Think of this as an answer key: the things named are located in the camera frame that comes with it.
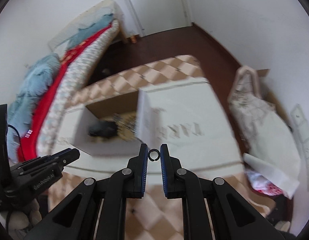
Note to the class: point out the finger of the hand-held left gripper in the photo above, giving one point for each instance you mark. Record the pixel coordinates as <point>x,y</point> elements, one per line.
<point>65,151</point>
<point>67,158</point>

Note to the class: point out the white mattress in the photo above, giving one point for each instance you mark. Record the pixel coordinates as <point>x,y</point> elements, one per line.
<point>99,7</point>

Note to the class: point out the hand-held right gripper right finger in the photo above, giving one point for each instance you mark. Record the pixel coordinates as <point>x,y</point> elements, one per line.
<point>163,165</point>

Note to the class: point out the white door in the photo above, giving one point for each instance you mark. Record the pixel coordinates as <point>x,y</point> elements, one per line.
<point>159,2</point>

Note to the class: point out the black smart band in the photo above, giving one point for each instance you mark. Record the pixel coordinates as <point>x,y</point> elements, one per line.
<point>102,130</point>

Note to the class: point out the red blanket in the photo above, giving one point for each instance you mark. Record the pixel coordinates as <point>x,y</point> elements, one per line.
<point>44,105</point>

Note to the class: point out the red and white cloth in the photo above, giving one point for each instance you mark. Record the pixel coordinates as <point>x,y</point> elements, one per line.
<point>262,185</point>

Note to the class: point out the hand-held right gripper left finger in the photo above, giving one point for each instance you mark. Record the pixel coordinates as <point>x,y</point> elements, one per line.
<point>144,165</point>

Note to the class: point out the floral cloth bag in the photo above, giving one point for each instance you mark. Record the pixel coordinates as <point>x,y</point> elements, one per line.
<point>244,100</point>

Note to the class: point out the checkered bed sheet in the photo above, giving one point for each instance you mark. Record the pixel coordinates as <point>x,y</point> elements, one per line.
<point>77,75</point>

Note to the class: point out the light blue quilt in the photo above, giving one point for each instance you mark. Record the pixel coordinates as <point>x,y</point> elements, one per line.
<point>37,80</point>

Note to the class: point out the blue blanket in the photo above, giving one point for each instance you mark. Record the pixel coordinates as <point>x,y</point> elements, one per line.
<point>94,27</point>

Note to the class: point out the diamond-patterned table cloth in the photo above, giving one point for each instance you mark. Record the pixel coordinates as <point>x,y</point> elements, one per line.
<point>214,120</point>

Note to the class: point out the white cardboard box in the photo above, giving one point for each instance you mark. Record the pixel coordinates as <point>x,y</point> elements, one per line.
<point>112,148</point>

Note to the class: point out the white power strip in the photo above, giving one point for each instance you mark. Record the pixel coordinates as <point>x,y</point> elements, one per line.
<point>300,120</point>

